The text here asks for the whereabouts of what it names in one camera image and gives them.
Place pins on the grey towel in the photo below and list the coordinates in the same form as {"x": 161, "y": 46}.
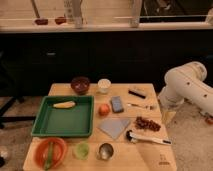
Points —
{"x": 114, "y": 126}

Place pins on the bunch of red grapes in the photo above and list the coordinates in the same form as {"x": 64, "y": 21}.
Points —
{"x": 143, "y": 123}

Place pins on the red bowl on shelf left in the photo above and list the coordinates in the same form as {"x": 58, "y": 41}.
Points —
{"x": 41, "y": 21}

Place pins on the white handled brush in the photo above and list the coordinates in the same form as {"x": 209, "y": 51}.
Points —
{"x": 133, "y": 137}

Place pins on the red bowl on shelf right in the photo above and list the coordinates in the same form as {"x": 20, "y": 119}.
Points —
{"x": 60, "y": 20}

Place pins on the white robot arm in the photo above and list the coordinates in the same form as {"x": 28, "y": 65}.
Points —
{"x": 187, "y": 82}

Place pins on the red bowl on shelf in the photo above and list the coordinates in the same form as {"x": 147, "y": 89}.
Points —
{"x": 60, "y": 20}
{"x": 41, "y": 21}

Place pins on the green plastic tray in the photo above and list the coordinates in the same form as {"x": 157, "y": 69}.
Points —
{"x": 66, "y": 122}

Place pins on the green plastic cup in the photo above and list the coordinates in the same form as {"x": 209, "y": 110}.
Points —
{"x": 81, "y": 150}

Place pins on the wooden table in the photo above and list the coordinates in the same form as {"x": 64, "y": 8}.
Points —
{"x": 142, "y": 156}

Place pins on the white paper cup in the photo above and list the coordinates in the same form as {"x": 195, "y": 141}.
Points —
{"x": 104, "y": 85}

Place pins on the yellow banana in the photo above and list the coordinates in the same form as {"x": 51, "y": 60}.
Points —
{"x": 64, "y": 105}

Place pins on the orange plastic plate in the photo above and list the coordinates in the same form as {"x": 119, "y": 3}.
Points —
{"x": 59, "y": 152}

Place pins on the metal cup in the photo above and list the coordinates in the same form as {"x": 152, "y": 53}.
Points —
{"x": 105, "y": 151}

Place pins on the green pepper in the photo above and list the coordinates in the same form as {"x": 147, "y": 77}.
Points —
{"x": 48, "y": 161}

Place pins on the red apple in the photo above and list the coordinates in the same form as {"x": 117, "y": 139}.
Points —
{"x": 104, "y": 110}

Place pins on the dark red bowl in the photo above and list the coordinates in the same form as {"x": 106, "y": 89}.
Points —
{"x": 80, "y": 85}

